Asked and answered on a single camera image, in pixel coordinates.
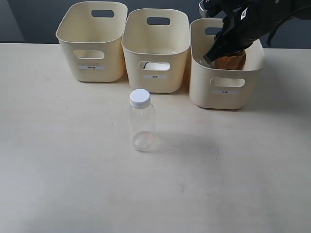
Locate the clear plastic bottle white cap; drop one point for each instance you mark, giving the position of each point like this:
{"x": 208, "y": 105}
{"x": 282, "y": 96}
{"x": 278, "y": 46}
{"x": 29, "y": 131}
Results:
{"x": 142, "y": 119}

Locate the cream plastic bin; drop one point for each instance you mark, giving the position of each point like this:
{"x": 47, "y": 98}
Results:
{"x": 219, "y": 88}
{"x": 156, "y": 35}
{"x": 90, "y": 35}

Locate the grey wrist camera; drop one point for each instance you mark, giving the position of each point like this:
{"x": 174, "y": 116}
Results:
{"x": 210, "y": 8}

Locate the left cream plastic bin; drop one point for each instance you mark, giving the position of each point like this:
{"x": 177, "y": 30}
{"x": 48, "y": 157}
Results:
{"x": 90, "y": 35}

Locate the right cream plastic bin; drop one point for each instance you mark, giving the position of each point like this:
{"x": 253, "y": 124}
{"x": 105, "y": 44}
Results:
{"x": 219, "y": 88}

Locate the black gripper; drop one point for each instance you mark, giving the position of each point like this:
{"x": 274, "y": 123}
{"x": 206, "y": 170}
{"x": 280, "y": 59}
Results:
{"x": 247, "y": 22}

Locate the brown wooden cup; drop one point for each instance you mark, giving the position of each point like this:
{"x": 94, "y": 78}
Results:
{"x": 235, "y": 61}

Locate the middle cream plastic bin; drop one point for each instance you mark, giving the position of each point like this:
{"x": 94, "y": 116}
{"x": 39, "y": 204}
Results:
{"x": 156, "y": 35}

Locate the white paper cup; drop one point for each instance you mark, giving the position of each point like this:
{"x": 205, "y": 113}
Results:
{"x": 161, "y": 66}

